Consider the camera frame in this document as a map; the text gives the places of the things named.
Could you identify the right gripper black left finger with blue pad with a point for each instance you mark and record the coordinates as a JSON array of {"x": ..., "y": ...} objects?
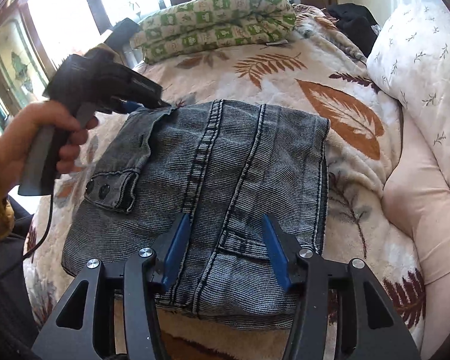
[{"x": 81, "y": 326}]

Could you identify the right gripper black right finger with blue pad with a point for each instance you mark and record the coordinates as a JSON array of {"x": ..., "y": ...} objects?
[{"x": 368, "y": 326}]

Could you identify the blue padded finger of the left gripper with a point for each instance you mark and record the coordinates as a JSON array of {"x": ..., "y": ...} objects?
[{"x": 128, "y": 107}]

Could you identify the grey denim pants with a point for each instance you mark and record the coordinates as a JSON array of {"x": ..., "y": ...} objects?
[{"x": 225, "y": 164}]

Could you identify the person's left hand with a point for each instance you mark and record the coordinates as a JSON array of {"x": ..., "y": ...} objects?
[{"x": 17, "y": 139}]

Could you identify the green white checkered pillow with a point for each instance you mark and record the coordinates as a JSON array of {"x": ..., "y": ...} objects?
[{"x": 200, "y": 25}]

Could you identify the pink bed sheet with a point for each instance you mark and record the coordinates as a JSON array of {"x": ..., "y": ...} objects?
[{"x": 417, "y": 201}]

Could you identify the leaf patterned cream blanket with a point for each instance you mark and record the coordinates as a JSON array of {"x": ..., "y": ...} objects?
[{"x": 320, "y": 72}]

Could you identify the black garment on bed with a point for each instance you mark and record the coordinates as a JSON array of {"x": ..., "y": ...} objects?
[{"x": 357, "y": 23}]

